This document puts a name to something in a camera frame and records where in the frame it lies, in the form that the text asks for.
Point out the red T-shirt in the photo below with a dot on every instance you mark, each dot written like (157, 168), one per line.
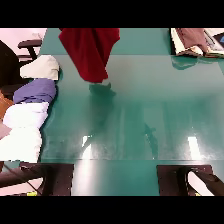
(90, 50)

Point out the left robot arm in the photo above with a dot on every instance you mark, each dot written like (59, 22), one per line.
(56, 178)

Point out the purple garment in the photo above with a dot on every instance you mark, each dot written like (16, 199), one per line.
(36, 90)

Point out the cream garment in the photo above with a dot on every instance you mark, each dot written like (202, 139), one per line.
(41, 67)

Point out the white garment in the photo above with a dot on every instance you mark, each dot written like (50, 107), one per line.
(26, 115)
(20, 145)

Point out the brown garment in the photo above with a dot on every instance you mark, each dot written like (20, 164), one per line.
(193, 37)

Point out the black chair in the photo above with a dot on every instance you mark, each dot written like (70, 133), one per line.
(8, 66)

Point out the heap of clothes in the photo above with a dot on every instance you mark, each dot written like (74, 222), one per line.
(213, 46)

